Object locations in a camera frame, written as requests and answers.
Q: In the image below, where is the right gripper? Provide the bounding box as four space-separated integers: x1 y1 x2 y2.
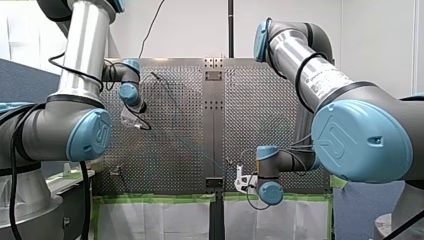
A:
243 173 260 196

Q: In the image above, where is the grey side table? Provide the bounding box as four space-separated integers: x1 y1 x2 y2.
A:
45 168 96 240

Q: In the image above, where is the grey board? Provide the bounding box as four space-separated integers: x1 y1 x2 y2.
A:
333 180 405 240

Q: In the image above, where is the black pole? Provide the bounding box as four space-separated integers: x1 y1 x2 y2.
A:
227 0 235 59

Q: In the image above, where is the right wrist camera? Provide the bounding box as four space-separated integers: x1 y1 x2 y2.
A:
234 164 258 195

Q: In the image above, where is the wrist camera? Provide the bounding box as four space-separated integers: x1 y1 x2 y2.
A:
120 105 144 131
234 164 258 195

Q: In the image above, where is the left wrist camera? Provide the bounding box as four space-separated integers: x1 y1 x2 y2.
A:
120 105 144 131

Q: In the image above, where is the thin black cable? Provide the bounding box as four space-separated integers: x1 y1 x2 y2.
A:
137 0 167 60

